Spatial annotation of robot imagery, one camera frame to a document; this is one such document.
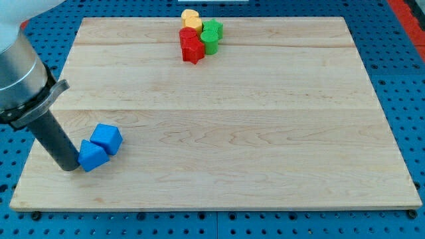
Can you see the yellow hexagon block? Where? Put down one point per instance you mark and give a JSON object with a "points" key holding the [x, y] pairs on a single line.
{"points": [[195, 23]]}

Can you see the red cylinder block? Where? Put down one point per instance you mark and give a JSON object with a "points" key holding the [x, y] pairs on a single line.
{"points": [[187, 34]]}

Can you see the blue triangular prism block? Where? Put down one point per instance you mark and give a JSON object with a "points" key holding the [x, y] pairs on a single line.
{"points": [[91, 156]]}

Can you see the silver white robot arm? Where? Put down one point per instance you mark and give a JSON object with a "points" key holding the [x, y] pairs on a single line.
{"points": [[28, 87]]}

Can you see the blue cube block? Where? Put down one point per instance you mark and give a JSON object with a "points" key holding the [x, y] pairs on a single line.
{"points": [[108, 137]]}

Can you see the metal clamp bracket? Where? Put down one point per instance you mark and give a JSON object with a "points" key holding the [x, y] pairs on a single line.
{"points": [[23, 115]]}

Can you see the yellow heart block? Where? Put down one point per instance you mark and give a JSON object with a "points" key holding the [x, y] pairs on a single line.
{"points": [[187, 16]]}

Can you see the light wooden board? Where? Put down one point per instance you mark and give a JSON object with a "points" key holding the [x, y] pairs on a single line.
{"points": [[283, 117]]}

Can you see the red star block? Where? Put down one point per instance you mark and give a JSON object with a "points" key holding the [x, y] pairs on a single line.
{"points": [[192, 50]]}

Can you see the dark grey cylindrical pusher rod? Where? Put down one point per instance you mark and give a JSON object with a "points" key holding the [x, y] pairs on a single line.
{"points": [[53, 138]]}

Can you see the green star block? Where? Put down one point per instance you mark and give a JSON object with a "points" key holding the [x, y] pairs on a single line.
{"points": [[214, 25]]}

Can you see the green cylinder block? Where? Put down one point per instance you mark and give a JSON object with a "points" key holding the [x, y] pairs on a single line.
{"points": [[210, 41]]}

